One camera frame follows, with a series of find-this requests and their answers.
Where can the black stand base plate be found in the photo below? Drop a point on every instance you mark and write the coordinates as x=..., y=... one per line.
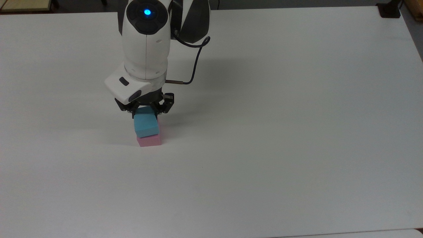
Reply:
x=389, y=10

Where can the pink cube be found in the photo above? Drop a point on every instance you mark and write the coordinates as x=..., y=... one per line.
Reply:
x=150, y=140

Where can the tan wooden panel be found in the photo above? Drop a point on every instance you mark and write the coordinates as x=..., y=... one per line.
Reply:
x=24, y=5

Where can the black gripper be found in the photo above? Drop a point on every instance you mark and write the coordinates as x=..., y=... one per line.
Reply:
x=147, y=99

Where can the blue cube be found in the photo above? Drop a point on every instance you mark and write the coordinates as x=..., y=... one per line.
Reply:
x=145, y=124

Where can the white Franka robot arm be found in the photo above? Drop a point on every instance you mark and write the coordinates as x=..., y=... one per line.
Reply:
x=145, y=49

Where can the tan wooden edge piece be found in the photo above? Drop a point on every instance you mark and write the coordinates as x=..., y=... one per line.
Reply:
x=415, y=8

